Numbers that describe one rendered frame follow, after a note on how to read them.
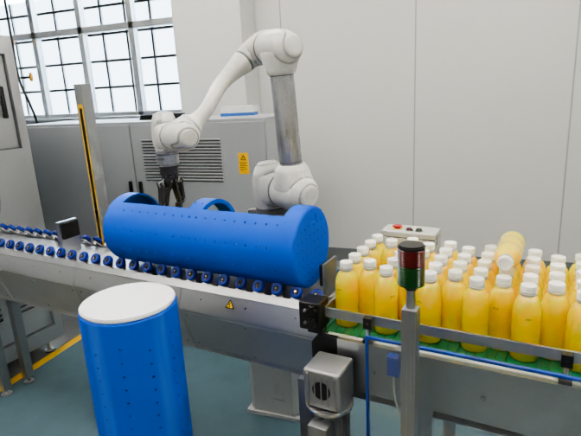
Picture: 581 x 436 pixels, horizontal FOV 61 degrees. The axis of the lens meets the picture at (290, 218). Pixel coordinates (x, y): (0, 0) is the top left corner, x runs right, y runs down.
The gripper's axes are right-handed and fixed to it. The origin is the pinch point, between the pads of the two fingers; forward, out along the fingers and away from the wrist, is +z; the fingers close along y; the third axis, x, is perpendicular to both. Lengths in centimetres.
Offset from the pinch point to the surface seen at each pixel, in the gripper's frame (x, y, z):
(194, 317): 21.7, 18.1, 34.4
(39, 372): -135, -11, 114
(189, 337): 14, 14, 47
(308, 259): 66, 9, 9
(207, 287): 28.0, 16.4, 22.2
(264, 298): 53, 17, 22
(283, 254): 63, 19, 4
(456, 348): 118, 20, 25
